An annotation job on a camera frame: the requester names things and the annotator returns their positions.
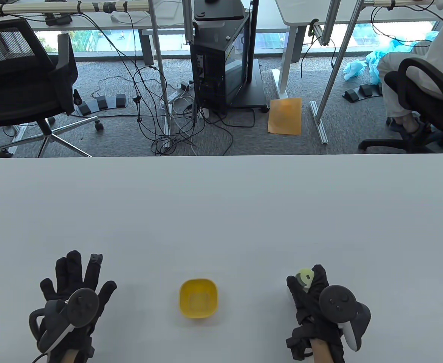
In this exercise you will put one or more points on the person's right hand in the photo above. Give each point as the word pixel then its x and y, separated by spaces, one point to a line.
pixel 310 306

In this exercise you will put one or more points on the person's left hand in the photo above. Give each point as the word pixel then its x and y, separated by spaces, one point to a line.
pixel 68 276

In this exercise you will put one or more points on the white dispenser with green cap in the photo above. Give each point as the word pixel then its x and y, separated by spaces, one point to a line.
pixel 303 277

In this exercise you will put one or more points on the yellow small dish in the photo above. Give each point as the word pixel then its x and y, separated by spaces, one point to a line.
pixel 199 300

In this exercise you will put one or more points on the person's left forearm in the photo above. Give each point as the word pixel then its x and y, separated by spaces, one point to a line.
pixel 72 357

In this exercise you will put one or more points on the person's right forearm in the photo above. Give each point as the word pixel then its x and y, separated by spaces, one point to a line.
pixel 321 353

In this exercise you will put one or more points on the black right hand controller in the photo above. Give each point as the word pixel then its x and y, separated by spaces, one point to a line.
pixel 338 302

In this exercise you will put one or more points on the black hand controller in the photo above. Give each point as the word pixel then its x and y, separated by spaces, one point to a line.
pixel 83 308
pixel 338 302

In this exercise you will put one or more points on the black left hand controller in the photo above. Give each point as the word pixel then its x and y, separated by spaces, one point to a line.
pixel 83 308

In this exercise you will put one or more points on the grey foot pedal board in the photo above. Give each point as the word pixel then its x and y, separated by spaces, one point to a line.
pixel 101 103
pixel 365 90

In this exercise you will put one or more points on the orange sheet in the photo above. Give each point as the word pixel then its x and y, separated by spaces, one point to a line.
pixel 285 117

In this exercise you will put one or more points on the black mesh office chair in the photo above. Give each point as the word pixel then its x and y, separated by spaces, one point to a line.
pixel 17 87

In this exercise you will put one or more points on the white power strip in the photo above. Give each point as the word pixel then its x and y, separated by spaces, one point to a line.
pixel 172 96

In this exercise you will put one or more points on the black computer tower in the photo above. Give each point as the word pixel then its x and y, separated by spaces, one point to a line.
pixel 257 90
pixel 214 68

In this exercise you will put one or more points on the black office chair with armrests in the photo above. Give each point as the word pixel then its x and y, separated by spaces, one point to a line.
pixel 433 109

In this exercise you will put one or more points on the blue plastic bags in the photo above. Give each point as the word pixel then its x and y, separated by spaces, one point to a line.
pixel 353 70

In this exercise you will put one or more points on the white background desk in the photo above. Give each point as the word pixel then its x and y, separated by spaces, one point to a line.
pixel 93 22
pixel 319 11

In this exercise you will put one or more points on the black adapter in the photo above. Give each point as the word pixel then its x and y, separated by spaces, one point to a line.
pixel 58 19

